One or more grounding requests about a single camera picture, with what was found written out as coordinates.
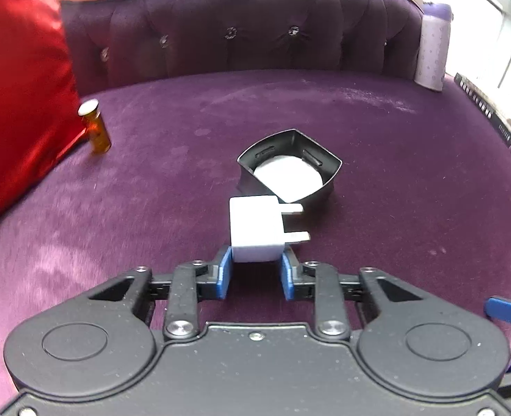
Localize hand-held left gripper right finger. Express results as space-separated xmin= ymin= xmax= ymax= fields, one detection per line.
xmin=280 ymin=252 xmax=426 ymax=341

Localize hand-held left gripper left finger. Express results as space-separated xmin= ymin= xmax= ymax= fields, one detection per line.
xmin=86 ymin=245 xmax=234 ymax=341

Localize white plug adapter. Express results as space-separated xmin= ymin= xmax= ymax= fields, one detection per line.
xmin=229 ymin=196 xmax=312 ymax=263

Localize black square box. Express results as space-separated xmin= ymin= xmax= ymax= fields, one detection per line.
xmin=236 ymin=128 xmax=344 ymax=218

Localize purple velvet sofa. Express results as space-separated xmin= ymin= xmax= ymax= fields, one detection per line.
xmin=0 ymin=0 xmax=511 ymax=416

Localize amber pill bottle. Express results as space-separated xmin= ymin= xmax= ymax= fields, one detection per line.
xmin=77 ymin=99 xmax=111 ymax=155

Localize dark hardcover book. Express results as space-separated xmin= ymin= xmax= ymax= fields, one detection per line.
xmin=453 ymin=71 xmax=511 ymax=162

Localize lavender drink bottle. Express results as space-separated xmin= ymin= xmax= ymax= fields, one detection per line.
xmin=413 ymin=2 xmax=454 ymax=93

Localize red cushion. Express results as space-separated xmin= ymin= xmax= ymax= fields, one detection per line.
xmin=0 ymin=0 xmax=81 ymax=235

